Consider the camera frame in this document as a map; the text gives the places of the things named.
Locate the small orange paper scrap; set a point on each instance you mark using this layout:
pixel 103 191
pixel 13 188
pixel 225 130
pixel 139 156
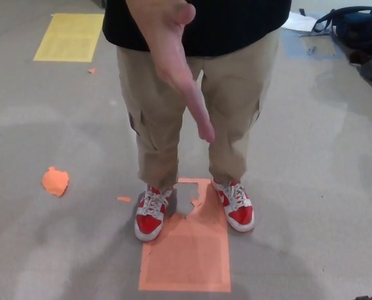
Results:
pixel 92 71
pixel 124 199

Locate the crumpled orange paper piece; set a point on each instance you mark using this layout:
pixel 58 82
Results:
pixel 55 182

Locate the blue paper sheet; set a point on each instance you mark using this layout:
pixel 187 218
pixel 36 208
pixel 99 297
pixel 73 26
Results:
pixel 293 47

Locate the yellow floor tape rectangle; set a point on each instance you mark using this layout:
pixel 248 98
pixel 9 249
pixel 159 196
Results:
pixel 68 37

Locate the person's right hand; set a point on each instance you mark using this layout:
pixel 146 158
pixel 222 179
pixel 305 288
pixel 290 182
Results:
pixel 170 53

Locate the white paper sheet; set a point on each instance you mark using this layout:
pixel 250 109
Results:
pixel 299 21

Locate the black t-shirt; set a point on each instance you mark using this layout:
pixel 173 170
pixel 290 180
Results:
pixel 235 22

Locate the orange floor tape rectangle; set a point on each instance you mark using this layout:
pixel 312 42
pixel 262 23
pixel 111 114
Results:
pixel 185 253

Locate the dark blue backpack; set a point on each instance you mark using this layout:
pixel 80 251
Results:
pixel 360 31

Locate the red white left sneaker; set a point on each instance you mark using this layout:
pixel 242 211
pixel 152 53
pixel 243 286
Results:
pixel 239 212

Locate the red white sneaker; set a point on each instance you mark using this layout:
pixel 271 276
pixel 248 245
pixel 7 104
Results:
pixel 148 222
pixel 239 212

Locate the red white right sneaker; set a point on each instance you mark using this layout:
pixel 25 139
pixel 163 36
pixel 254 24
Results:
pixel 148 222

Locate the small blue clip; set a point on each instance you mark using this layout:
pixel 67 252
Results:
pixel 311 50

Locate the khaki cargo trousers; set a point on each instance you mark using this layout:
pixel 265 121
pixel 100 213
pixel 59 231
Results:
pixel 154 103

